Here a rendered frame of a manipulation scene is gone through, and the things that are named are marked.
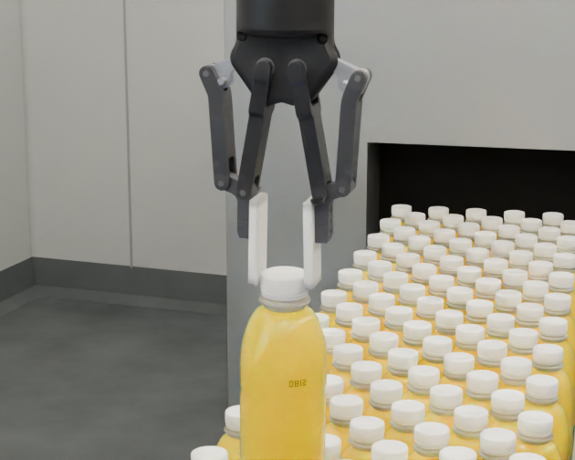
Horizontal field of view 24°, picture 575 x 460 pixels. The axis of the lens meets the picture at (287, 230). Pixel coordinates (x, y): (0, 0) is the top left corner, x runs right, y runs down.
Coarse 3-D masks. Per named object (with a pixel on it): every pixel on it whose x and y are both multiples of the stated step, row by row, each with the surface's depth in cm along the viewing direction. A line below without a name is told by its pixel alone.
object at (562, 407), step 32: (480, 224) 253; (512, 224) 251; (384, 256) 227; (352, 288) 209; (384, 288) 208; (512, 288) 209; (384, 320) 195; (480, 320) 192; (384, 352) 177; (512, 352) 180; (352, 384) 166; (512, 384) 167; (384, 416) 158; (448, 416) 157; (512, 416) 155; (352, 448) 148; (416, 448) 146; (544, 448) 148
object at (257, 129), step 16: (256, 64) 101; (256, 80) 101; (256, 96) 102; (256, 112) 102; (272, 112) 105; (256, 128) 103; (256, 144) 103; (256, 160) 103; (240, 176) 104; (256, 176) 106; (240, 192) 104
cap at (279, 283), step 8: (264, 272) 106; (272, 272) 106; (280, 272) 106; (288, 272) 106; (296, 272) 106; (264, 280) 105; (272, 280) 104; (280, 280) 104; (288, 280) 104; (296, 280) 104; (264, 288) 105; (272, 288) 105; (280, 288) 104; (288, 288) 104; (296, 288) 105; (304, 288) 105; (264, 296) 106; (272, 296) 105; (280, 296) 105; (288, 296) 105; (296, 296) 105; (304, 296) 105
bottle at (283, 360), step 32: (256, 320) 106; (288, 320) 105; (256, 352) 105; (288, 352) 104; (320, 352) 106; (256, 384) 105; (288, 384) 105; (320, 384) 106; (256, 416) 106; (288, 416) 105; (320, 416) 107; (256, 448) 107; (288, 448) 106; (320, 448) 108
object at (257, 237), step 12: (252, 204) 104; (264, 204) 106; (252, 216) 104; (264, 216) 106; (252, 228) 104; (264, 228) 106; (252, 240) 104; (264, 240) 106; (252, 252) 105; (264, 252) 107; (252, 264) 105; (264, 264) 107; (252, 276) 105
